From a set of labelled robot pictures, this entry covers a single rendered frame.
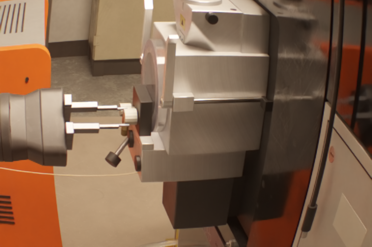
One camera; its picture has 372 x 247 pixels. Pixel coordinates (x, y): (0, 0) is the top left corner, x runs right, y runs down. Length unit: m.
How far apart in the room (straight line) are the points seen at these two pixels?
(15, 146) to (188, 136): 0.18
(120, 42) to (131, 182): 2.44
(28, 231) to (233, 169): 0.55
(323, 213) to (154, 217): 0.92
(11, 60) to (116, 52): 2.93
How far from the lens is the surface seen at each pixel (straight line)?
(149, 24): 0.75
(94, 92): 3.80
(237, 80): 0.67
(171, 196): 0.75
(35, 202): 1.15
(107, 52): 3.94
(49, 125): 0.70
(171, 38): 0.63
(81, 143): 1.69
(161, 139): 0.71
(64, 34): 4.26
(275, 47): 0.66
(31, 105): 0.71
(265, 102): 0.67
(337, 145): 0.50
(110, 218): 1.40
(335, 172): 0.51
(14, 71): 1.04
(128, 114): 0.70
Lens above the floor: 1.47
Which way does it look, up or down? 23 degrees down
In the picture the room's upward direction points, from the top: 4 degrees clockwise
